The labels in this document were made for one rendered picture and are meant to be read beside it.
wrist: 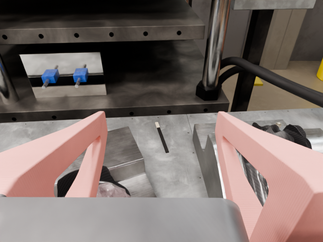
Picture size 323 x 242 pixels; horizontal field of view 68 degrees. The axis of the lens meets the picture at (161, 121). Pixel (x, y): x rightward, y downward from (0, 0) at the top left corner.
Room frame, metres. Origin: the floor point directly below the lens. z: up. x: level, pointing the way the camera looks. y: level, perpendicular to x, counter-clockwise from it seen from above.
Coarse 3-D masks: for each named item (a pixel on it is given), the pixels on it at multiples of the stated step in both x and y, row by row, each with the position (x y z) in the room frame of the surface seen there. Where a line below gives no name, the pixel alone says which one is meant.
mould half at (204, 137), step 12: (276, 120) 0.54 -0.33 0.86; (204, 132) 0.49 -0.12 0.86; (312, 132) 0.40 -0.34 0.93; (204, 144) 0.44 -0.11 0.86; (312, 144) 0.37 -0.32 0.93; (204, 156) 0.40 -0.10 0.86; (216, 156) 0.33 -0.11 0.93; (204, 168) 0.39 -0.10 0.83; (216, 168) 0.32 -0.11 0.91; (204, 180) 0.37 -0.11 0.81; (216, 180) 0.31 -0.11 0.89; (216, 192) 0.29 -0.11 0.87
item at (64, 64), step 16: (32, 48) 0.83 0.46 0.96; (48, 48) 0.83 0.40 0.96; (64, 48) 0.83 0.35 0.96; (80, 48) 0.83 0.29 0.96; (96, 48) 0.83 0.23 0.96; (112, 48) 1.17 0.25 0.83; (32, 64) 0.78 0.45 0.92; (48, 64) 0.78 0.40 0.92; (64, 64) 0.79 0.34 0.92; (80, 64) 0.79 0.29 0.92; (96, 64) 0.80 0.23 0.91; (32, 80) 0.78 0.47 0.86; (64, 80) 0.79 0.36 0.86; (96, 80) 0.80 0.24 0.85; (48, 96) 0.78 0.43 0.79; (64, 96) 0.79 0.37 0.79
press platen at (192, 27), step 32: (0, 0) 1.22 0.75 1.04; (32, 0) 1.22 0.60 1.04; (64, 0) 1.23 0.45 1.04; (96, 0) 1.23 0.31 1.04; (128, 0) 1.23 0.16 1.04; (160, 0) 1.23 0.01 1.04; (0, 32) 0.78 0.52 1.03; (32, 32) 0.79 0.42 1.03; (64, 32) 0.80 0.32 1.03; (96, 32) 0.81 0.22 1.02; (128, 32) 0.82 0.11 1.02; (160, 32) 0.83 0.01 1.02; (192, 32) 0.84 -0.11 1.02
